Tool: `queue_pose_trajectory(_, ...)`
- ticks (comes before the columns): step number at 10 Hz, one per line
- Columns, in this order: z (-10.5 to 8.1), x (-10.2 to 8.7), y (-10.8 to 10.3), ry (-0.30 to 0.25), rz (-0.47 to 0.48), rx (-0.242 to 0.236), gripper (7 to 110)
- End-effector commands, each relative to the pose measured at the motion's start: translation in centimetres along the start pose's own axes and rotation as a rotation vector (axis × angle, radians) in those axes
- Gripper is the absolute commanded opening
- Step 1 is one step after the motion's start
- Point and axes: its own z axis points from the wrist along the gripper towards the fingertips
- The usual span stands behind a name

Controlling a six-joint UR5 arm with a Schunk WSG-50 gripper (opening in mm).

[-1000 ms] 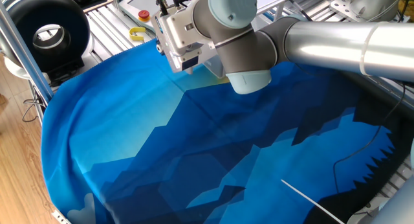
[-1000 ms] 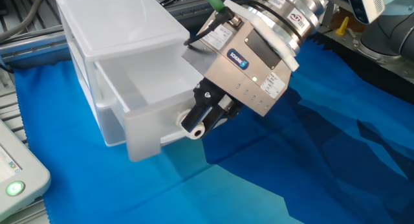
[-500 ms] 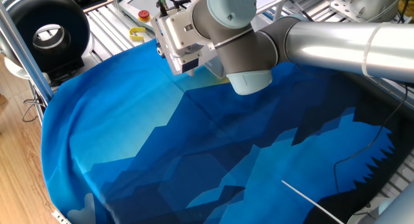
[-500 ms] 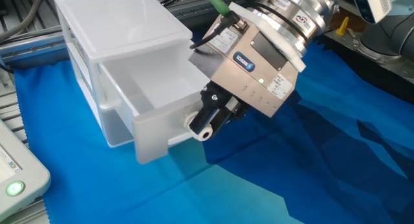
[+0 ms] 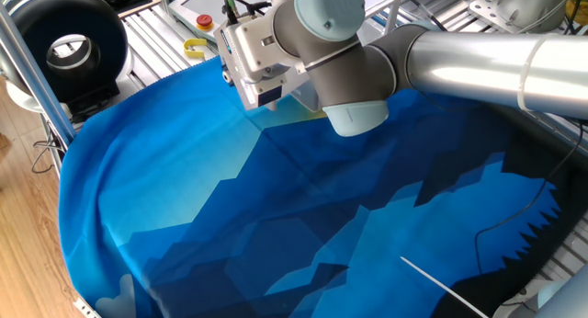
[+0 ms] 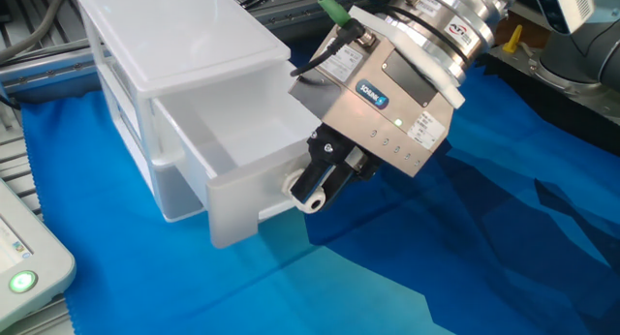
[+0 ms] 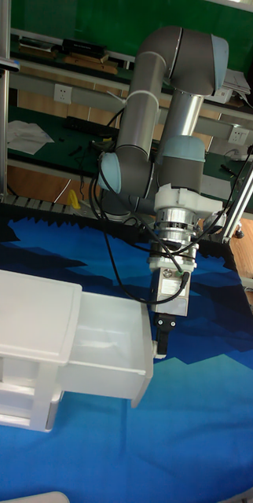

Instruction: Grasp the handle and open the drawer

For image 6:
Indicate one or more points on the yellow plastic wedge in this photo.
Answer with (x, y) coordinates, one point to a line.
(513, 42)

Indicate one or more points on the white plastic drawer cabinet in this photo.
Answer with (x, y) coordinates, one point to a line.
(169, 35)

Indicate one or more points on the drawer with black knob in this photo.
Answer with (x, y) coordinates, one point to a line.
(179, 194)

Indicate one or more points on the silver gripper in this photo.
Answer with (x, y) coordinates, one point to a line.
(378, 102)

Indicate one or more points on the white teach pendant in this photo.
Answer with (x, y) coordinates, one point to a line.
(43, 262)

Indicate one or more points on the blue mountain print cloth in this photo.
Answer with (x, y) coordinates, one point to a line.
(387, 252)

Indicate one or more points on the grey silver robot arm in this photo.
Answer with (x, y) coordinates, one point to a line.
(508, 15)

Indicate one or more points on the drawer with white knob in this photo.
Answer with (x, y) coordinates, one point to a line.
(232, 146)

